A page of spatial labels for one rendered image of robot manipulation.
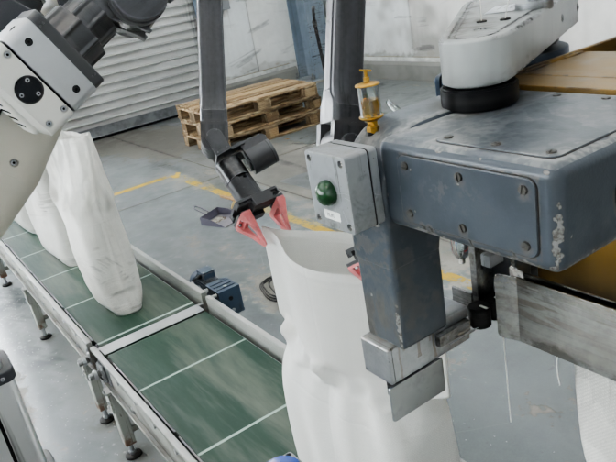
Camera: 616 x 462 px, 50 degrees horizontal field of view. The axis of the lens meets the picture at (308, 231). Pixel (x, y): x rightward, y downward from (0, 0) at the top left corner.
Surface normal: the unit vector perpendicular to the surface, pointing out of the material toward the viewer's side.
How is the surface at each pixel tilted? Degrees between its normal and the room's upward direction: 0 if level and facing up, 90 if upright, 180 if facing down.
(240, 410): 0
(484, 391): 0
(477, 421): 0
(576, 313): 90
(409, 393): 90
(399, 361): 90
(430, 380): 90
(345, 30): 75
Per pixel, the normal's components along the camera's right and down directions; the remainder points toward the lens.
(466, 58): -0.47, 0.40
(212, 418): -0.17, -0.92
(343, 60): 0.34, 0.03
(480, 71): -0.13, 0.39
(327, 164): -0.81, 0.34
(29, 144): 0.57, 0.22
